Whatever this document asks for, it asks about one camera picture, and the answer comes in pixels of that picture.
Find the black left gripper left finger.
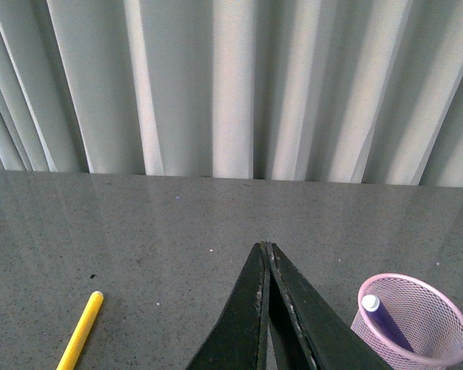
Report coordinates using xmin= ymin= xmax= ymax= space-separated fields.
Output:
xmin=187 ymin=242 xmax=270 ymax=369

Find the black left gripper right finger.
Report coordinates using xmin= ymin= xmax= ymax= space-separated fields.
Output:
xmin=268 ymin=243 xmax=390 ymax=369

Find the purple marker pen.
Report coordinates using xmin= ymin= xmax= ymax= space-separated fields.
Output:
xmin=361 ymin=294 xmax=414 ymax=352

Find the pink mesh pen cup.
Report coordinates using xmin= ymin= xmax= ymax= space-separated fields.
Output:
xmin=351 ymin=273 xmax=463 ymax=369

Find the yellow marker pen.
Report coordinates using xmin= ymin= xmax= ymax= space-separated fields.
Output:
xmin=56 ymin=291 xmax=104 ymax=370

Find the white pleated curtain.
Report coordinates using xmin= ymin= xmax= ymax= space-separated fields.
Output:
xmin=0 ymin=1 xmax=463 ymax=187

